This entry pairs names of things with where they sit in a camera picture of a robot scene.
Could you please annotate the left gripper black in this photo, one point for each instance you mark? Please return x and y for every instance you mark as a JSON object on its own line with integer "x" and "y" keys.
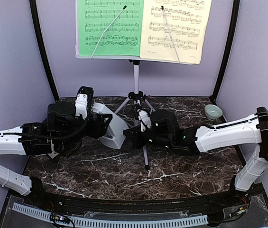
{"x": 98, "y": 128}

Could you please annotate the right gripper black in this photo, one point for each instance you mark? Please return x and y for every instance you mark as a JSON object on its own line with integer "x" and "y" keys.
{"x": 134, "y": 137}

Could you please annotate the white metronome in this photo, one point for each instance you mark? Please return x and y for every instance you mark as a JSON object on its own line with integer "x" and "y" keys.
{"x": 114, "y": 137}

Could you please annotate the white perforated music stand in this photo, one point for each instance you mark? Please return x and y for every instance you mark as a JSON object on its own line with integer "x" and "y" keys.
{"x": 136, "y": 95}

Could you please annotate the green sheet music page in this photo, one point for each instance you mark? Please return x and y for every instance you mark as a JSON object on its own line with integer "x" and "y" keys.
{"x": 109, "y": 27}

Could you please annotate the yellow sheet music page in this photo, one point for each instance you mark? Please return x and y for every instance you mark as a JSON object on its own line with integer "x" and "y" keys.
{"x": 174, "y": 30}

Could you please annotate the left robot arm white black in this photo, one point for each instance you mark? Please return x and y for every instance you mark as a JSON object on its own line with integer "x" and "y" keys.
{"x": 60, "y": 134}

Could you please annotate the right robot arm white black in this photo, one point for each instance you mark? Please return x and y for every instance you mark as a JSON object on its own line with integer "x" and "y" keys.
{"x": 162, "y": 131}

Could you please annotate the pale green ceramic bowl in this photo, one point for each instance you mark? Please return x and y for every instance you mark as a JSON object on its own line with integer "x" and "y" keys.
{"x": 213, "y": 112}

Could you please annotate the white slotted cable duct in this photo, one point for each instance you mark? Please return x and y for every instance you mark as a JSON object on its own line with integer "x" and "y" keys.
{"x": 111, "y": 221}

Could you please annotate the left black frame post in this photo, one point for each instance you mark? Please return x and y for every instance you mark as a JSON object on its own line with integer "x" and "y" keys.
{"x": 42, "y": 49}

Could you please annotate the black frame post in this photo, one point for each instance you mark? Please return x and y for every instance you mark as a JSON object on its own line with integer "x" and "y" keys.
{"x": 42, "y": 49}
{"x": 227, "y": 50}

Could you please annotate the right black frame post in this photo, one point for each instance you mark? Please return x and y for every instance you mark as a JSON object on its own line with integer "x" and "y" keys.
{"x": 227, "y": 50}

